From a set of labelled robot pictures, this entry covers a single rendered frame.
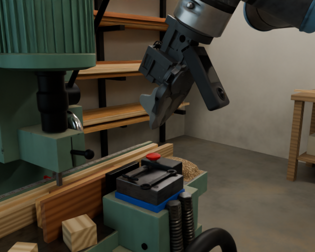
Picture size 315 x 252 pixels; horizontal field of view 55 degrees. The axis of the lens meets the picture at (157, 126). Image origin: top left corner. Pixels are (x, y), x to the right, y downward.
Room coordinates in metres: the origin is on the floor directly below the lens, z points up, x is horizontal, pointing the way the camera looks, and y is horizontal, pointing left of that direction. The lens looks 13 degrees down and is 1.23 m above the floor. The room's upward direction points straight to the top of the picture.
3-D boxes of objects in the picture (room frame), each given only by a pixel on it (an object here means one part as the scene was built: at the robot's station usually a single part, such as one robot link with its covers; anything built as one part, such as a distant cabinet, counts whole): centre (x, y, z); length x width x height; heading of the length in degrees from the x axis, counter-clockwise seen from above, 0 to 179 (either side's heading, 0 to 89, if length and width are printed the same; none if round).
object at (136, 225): (0.55, 0.01, 0.91); 0.15 x 0.14 x 0.09; 144
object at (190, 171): (0.81, -0.05, 0.92); 0.14 x 0.09 x 0.04; 54
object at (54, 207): (0.58, 0.12, 0.94); 0.25 x 0.01 x 0.08; 144
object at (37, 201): (0.62, 0.16, 0.93); 0.23 x 0.01 x 0.06; 144
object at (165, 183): (0.56, 0.01, 0.99); 0.13 x 0.11 x 0.06; 144
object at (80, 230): (0.48, 0.14, 0.92); 0.05 x 0.05 x 0.04; 36
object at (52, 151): (0.62, 0.22, 1.03); 0.14 x 0.07 x 0.09; 54
